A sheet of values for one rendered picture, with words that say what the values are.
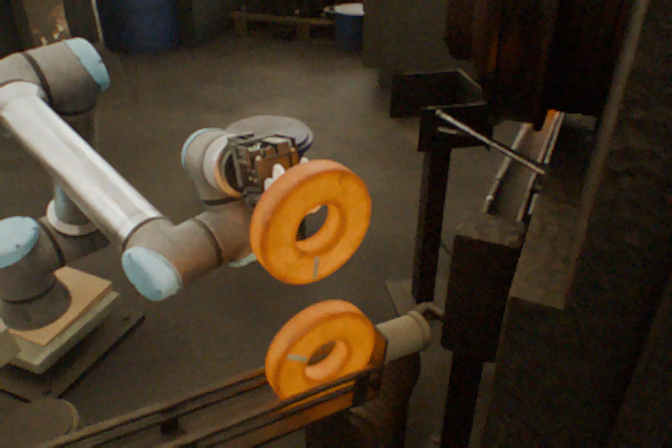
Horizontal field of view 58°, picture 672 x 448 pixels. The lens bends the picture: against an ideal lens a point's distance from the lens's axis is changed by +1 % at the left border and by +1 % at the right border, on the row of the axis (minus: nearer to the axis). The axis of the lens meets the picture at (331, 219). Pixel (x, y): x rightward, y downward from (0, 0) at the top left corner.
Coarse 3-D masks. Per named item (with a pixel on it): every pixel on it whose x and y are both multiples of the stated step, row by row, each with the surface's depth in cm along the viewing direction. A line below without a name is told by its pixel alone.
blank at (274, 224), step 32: (320, 160) 70; (288, 192) 66; (320, 192) 68; (352, 192) 71; (256, 224) 68; (288, 224) 68; (352, 224) 74; (256, 256) 70; (288, 256) 70; (320, 256) 73
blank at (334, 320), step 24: (312, 312) 77; (336, 312) 77; (360, 312) 81; (288, 336) 76; (312, 336) 76; (336, 336) 79; (360, 336) 81; (288, 360) 76; (336, 360) 83; (360, 360) 84; (288, 384) 78; (312, 384) 81
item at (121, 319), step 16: (112, 320) 188; (128, 320) 188; (96, 336) 182; (112, 336) 182; (80, 352) 176; (96, 352) 176; (16, 368) 171; (64, 368) 171; (80, 368) 171; (0, 384) 166; (16, 384) 166; (32, 384) 166; (48, 384) 166; (64, 384) 166; (32, 400) 162
